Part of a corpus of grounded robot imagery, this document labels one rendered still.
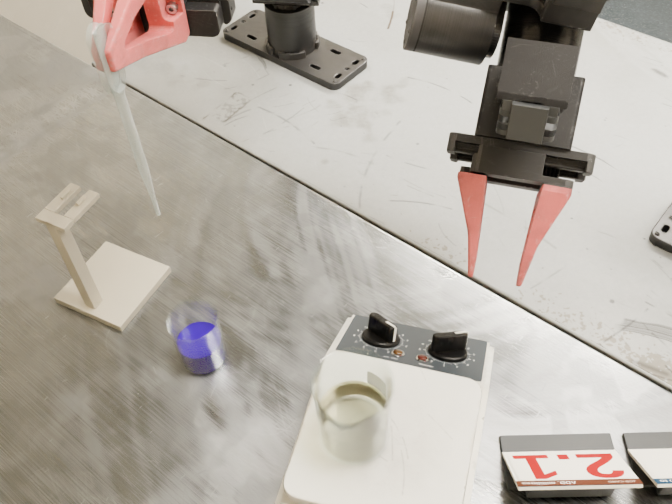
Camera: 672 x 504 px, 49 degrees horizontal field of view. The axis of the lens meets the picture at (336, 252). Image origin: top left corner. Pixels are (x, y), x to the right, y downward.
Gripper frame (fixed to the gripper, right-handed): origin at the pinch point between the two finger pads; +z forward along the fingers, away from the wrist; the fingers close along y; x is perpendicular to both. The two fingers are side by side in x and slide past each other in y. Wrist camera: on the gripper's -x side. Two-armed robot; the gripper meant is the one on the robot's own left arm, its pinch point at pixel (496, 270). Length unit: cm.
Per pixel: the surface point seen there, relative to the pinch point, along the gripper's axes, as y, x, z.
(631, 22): 31, 213, -90
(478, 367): 0.1, 3.6, 7.9
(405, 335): -6.3, 6.4, 7.0
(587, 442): 9.7, 6.4, 12.3
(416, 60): -14.5, 38.2, -24.0
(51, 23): -115, 107, -38
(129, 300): -32.8, 8.6, 9.5
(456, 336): -2.0, 4.2, 5.9
